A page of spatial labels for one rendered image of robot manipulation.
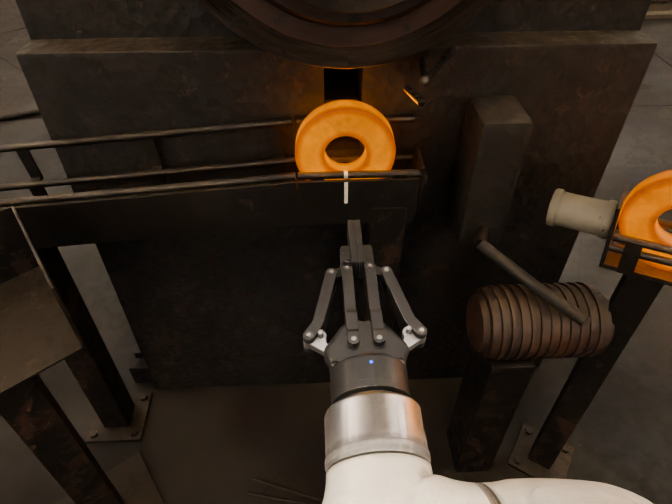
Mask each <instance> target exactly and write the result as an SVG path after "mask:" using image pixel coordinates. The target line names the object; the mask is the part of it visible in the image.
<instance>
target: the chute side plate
mask: <svg viewBox="0 0 672 504"><path fill-rule="evenodd" d="M419 181H420V179H419V178H382V179H343V180H304V181H298V193H299V199H298V193H297V186H296V181H288V182H278V183H266V184H255V185H244V186H233V187H222V188H211V189H200V190H190V191H179V192H168V193H157V194H147V195H135V196H124V197H113V198H102V199H91V200H80V201H69V202H59V203H48V204H37V205H26V206H16V207H14V208H15V210H16V211H17V213H18V215H19V217H20V219H21V221H22V223H23V225H24V227H25V228H26V230H27V232H28V234H29V236H30V238H31V240H32V242H33V244H34V245H35V247H36V249H39V248H50V247H61V246H73V245H84V244H95V243H106V242H117V241H128V240H139V239H150V238H162V237H173V236H184V235H195V234H206V233H217V232H228V231H239V230H251V229H262V228H273V227H284V226H295V225H317V224H347V223H348V220H360V223H370V211H371V208H393V207H406V208H407V210H406V219H405V222H414V219H415V211H416V204H417V196H418V189H419ZM344 182H348V203H344Z"/></svg>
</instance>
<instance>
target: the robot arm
mask: <svg viewBox="0 0 672 504"><path fill-rule="evenodd" d="M347 240H348V246H341V248H340V267H339V268H338V269H334V268H329V269H327V270H326V273H325V277H324V281H323V284H322V288H321V292H320V295H319V299H318V303H317V307H316V310H315V314H314V318H313V321H312V323H311V324H310V325H309V327H308V328H307V329H306V330H305V332H304V333H303V344H304V350H305V352H307V353H312V352H313V351H315V352H317V353H319V354H321V355H323V356H324V361H325V363H326V365H327V366H328V368H329V370H330V389H331V406H330V407H329V409H328V410H327V411H326V414H325V417H324V428H325V456H326V458H325V471H326V486H325V493H324V499H323V502H322V504H653V503H652V502H650V501H649V500H647V499H645V498H643V497H641V496H639V495H637V494H635V493H633V492H631V491H628V490H625V489H623V488H620V487H617V486H613V485H610V484H606V483H601V482H594V481H585V480H572V479H556V478H520V479H505V480H501V481H495V482H483V483H473V482H464V481H458V480H454V479H450V478H447V477H444V476H441V475H433V472H432V467H431V456H430V452H429V450H428V446H427V440H426V434H425V430H424V425H423V421H422V415H421V407H420V406H419V404H418V403H417V402H416V401H415V400H414V399H412V398H411V392H410V386H409V379H408V373H407V367H406V362H407V359H408V354H409V351H411V350H412V349H413V348H415V347H416V348H422V347H423V346H424V344H425V340H426V336H427V328H426V327H425V326H424V325H423V324H422V323H421V322H420V321H419V320H418V319H417V318H416V317H415V316H414V314H413V312H412V310H411V308H410V306H409V304H408V302H407V300H406V298H405V296H404V294H403V292H402V289H401V287H400V285H399V283H398V281H397V279H396V277H395V275H394V273H393V271H392V269H391V268H390V267H389V266H383V267H382V268H381V267H378V266H376V265H375V264H374V258H373V250H372V247H371V245H363V242H362V234H361V225H360V220H348V223H347ZM356 278H359V279H361V278H364V286H365V296H366V305H367V314H368V320H367V321H359V320H358V317H357V311H356V301H355V291H354V281H353V279H356ZM378 283H380V285H381V288H382V290H383V292H384V294H385V296H386V299H387V301H388V303H389V305H390V307H391V310H392V312H393V314H394V316H395V318H396V321H397V323H398V325H399V327H400V329H401V331H402V339H403V340H402V339H401V338H400V337H399V336H398V335H397V334H396V333H395V332H394V331H393V330H392V329H391V328H390V327H389V326H388V325H386V324H385V323H383V316H382V310H381V306H380V299H379V291H378ZM339 284H342V295H343V308H344V321H345V324H344V325H343V326H342V327H341V328H340V329H339V330H338V332H337V333H336V334H335V336H334V337H333V338H332V339H331V341H330V342H329V343H328V344H327V334H326V333H325V331H326V327H327V323H328V319H329V315H330V311H331V306H332V302H333V298H334V294H335V290H336V285H339Z"/></svg>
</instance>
